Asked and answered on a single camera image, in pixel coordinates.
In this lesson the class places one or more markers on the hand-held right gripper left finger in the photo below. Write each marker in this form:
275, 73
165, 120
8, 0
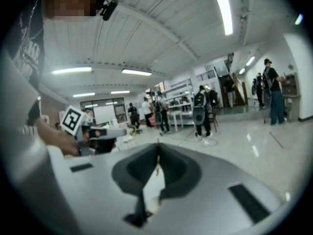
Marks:
93, 185

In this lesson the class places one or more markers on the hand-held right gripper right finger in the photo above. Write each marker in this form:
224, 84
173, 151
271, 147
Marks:
215, 199

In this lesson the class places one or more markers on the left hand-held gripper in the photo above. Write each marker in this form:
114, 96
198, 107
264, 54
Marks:
72, 120

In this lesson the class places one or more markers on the small golden spoon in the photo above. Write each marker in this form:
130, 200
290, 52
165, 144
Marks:
158, 160

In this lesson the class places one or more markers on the person's left forearm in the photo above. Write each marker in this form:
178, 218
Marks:
53, 136

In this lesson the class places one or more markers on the orange cloth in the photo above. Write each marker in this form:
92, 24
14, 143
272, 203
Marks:
153, 120

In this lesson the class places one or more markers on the ceiling tube light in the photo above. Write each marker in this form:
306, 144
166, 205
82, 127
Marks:
84, 95
71, 70
223, 11
250, 61
242, 71
119, 92
137, 72

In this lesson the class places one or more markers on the white power strip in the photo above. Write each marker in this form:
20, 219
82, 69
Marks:
206, 141

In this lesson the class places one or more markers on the round white side table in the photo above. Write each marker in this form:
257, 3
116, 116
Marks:
152, 187

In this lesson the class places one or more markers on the white storage rack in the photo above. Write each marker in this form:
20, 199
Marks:
181, 99

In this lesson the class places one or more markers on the brown staircase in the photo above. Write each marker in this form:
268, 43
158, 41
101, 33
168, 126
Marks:
238, 99

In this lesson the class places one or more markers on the grey cabinet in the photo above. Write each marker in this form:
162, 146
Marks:
292, 106

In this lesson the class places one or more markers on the black printed t-shirt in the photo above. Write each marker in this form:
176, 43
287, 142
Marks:
27, 45

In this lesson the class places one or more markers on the black head-mounted camera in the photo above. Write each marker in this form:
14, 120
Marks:
108, 10

